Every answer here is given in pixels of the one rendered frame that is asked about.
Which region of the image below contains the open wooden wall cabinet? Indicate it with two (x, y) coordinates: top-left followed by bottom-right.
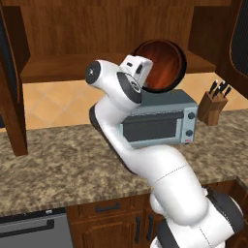
(17, 0), (234, 84)

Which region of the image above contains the wooden drawer front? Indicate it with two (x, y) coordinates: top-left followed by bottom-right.
(76, 195), (134, 223)

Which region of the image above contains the large dark bowl reddish inside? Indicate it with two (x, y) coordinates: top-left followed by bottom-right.
(131, 39), (188, 94)

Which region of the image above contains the black toaster oven handle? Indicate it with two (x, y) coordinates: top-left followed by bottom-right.
(122, 111), (185, 125)

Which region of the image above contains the black cupboard door handle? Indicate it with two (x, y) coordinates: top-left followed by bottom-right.
(134, 216), (142, 245)
(146, 213), (154, 242)

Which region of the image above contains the black drawer handle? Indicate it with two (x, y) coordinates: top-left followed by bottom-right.
(94, 201), (122, 213)

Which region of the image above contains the wooden base cupboard door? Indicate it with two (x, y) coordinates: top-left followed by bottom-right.
(143, 206), (167, 248)
(77, 213), (145, 248)

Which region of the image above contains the grey dishwasher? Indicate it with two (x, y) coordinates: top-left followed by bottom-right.
(0, 207), (75, 248)

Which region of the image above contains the grey toaster oven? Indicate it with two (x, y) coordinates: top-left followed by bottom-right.
(118, 89), (199, 150)

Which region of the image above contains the black handled knife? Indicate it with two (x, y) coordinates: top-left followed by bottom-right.
(211, 86), (223, 100)
(223, 85), (233, 98)
(216, 80), (227, 93)
(208, 79), (219, 95)

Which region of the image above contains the black dishwasher handle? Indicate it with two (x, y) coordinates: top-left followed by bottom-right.
(0, 219), (55, 239)

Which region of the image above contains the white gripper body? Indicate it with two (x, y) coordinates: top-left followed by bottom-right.
(140, 59), (154, 87)

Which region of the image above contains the wooden cabinet door dark panel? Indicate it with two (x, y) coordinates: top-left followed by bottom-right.
(219, 0), (248, 100)
(0, 0), (32, 158)

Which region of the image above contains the wooden knife block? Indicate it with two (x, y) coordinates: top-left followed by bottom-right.
(197, 90), (229, 127)

